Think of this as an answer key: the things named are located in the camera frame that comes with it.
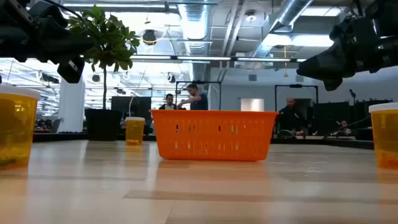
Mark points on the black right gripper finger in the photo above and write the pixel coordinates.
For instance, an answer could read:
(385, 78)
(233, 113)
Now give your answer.
(320, 67)
(332, 84)

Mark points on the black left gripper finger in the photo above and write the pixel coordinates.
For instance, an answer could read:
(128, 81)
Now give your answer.
(82, 45)
(71, 71)

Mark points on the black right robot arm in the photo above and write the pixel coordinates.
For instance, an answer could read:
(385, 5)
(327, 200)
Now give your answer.
(385, 12)

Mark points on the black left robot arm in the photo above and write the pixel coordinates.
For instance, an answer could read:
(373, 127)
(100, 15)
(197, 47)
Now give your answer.
(12, 34)

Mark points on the orange plastic basket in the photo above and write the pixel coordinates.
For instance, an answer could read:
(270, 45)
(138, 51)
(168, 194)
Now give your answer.
(186, 119)

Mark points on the green leafy indoor tree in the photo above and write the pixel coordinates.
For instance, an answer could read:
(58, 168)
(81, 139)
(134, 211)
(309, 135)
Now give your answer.
(109, 37)

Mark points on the white pillar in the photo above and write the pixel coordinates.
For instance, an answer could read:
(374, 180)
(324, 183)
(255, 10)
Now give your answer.
(71, 105)

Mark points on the black partition screen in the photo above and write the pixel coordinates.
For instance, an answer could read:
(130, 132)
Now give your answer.
(329, 118)

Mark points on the brass hanging pendant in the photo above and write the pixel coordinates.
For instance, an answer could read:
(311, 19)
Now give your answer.
(285, 73)

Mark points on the person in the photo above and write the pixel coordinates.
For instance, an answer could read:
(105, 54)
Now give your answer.
(169, 102)
(343, 125)
(199, 102)
(290, 119)

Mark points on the black ceiling dome fixture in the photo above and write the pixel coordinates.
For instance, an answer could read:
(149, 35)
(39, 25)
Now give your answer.
(149, 37)

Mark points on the black monitor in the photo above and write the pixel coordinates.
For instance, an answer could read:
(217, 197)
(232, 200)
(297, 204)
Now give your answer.
(140, 107)

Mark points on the white board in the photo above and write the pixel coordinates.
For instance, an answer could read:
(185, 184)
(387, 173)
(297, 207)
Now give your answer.
(252, 104)

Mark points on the long ceiling light strip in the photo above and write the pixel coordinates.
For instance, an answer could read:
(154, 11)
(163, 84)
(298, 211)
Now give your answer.
(202, 58)

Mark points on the silver ventilation duct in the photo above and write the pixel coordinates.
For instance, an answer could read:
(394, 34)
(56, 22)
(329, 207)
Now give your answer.
(292, 9)
(194, 25)

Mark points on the black table frame rail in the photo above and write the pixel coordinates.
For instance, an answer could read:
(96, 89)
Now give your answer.
(62, 137)

